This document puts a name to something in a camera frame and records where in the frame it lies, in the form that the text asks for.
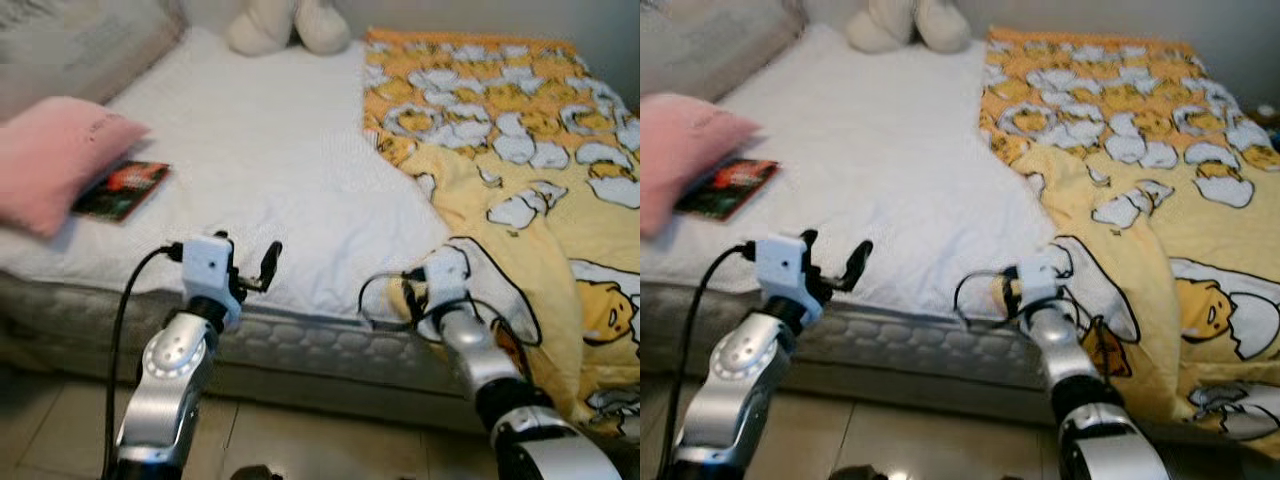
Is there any bed with white sheet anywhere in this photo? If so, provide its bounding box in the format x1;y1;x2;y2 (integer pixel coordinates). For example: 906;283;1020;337
0;25;481;431
640;22;1061;421

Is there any yellow cartoon egg blanket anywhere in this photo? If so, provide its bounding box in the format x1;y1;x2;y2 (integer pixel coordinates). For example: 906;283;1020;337
980;28;1280;446
360;28;641;441

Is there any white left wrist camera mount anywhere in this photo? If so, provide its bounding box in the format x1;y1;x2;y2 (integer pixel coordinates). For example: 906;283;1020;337
755;233;816;326
181;235;241;326

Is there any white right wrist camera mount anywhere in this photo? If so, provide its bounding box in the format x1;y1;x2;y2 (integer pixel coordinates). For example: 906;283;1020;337
1015;250;1063;311
420;247;471;313

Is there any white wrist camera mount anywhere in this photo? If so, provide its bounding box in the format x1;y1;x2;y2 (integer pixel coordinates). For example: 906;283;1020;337
420;247;471;313
755;233;816;326
181;235;241;326
1015;250;1063;311

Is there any pink pillow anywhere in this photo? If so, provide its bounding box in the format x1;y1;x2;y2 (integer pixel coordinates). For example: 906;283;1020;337
640;92;763;239
0;96;151;239

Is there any dark red-green paperback book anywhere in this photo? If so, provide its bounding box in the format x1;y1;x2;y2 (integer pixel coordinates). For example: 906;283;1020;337
675;157;781;223
72;160;171;223

